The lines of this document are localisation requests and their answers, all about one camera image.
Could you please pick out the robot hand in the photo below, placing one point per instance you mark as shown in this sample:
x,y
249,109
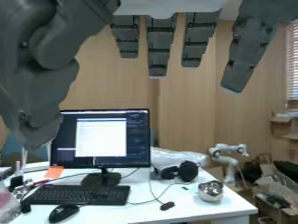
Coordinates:
x,y
35,50

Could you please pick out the black computer screen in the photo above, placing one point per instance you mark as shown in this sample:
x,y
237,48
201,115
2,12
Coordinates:
x,y
101,138

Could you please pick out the orange paper note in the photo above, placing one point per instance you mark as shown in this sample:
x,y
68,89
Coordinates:
x,y
53,172

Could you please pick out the white plastic bag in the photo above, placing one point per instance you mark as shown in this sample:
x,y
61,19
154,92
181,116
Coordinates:
x,y
173,155

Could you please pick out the black keyboard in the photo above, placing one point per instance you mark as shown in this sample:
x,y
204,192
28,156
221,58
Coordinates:
x,y
80,195

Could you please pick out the black computer mouse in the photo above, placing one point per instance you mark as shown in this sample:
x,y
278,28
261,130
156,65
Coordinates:
x,y
63,212

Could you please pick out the black headphones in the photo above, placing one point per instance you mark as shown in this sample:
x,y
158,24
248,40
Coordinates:
x,y
186,170

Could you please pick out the small white jointed device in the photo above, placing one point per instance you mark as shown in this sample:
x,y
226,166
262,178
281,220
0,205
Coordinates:
x,y
226,155

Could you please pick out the small black dongle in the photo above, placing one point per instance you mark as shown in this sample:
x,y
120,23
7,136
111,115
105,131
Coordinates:
x,y
166,206

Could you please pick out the shiny metal bowl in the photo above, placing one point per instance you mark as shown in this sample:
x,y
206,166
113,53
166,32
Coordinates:
x,y
210,191

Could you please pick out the window blind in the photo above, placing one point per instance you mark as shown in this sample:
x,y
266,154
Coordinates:
x,y
293,60

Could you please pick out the cardboard box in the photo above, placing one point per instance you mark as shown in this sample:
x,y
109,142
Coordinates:
x,y
274,196
284,125

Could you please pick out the white desk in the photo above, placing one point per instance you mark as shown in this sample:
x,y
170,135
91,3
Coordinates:
x,y
208,210

